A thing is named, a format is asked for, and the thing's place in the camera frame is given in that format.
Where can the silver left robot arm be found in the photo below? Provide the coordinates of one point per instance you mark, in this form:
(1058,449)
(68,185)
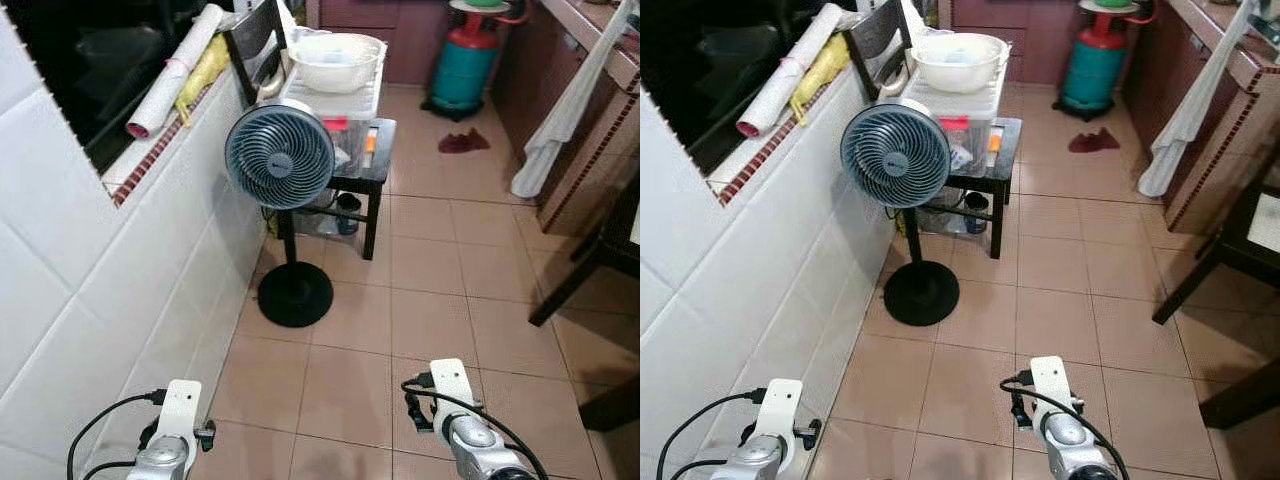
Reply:
(165,462)
(762,465)

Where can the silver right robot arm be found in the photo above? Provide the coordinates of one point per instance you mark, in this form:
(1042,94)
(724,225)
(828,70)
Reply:
(485,450)
(1075,445)

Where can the black cup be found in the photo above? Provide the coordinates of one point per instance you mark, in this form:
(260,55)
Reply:
(348,212)
(976,212)

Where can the dark table with marble top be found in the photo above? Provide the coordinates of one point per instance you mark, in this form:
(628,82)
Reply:
(1225,260)
(590,255)

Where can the dark red cloth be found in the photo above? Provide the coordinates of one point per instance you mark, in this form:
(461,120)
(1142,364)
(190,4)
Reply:
(465,141)
(1093,141)

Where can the brown tiled window ledge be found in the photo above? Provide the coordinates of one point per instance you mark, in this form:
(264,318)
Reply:
(775,160)
(165,160)

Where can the grey standing fan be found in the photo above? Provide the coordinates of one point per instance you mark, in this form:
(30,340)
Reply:
(280,155)
(895,155)

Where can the clear storage box white lid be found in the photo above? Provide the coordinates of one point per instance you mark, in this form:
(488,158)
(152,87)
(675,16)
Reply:
(965,108)
(345,105)

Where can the white hanging towel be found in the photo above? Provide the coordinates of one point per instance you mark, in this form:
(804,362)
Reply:
(560,120)
(1185,120)

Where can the brown kitchen counter cabinet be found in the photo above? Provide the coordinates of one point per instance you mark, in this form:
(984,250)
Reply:
(600,120)
(1235,110)

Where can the teal gas cylinder red top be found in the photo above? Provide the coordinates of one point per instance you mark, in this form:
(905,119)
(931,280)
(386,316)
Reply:
(465,70)
(1093,70)

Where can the white plastic basin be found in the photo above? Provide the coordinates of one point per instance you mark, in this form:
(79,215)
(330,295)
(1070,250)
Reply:
(335,62)
(960,62)

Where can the yellow cloth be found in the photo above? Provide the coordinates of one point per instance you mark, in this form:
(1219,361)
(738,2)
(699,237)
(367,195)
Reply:
(820,75)
(203,75)

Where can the rolled white paper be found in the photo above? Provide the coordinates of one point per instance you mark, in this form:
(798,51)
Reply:
(790,75)
(175,75)

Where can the brown wooden cabinet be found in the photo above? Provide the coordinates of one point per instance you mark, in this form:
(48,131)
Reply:
(1030,35)
(400,35)

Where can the black wooden chair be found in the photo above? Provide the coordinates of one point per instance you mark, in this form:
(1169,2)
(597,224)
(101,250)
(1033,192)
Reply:
(878,40)
(258,45)

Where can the green and white dish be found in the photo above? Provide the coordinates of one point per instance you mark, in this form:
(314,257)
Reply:
(480,5)
(1110,5)

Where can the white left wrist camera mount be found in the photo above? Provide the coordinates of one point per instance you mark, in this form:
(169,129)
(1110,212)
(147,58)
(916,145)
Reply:
(785,410)
(182,410)

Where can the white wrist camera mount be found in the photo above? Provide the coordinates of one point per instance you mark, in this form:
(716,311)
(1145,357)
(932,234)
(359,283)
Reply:
(785,410)
(452,385)
(182,410)
(1050,380)

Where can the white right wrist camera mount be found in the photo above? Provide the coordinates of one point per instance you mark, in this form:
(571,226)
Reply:
(452,385)
(1050,380)

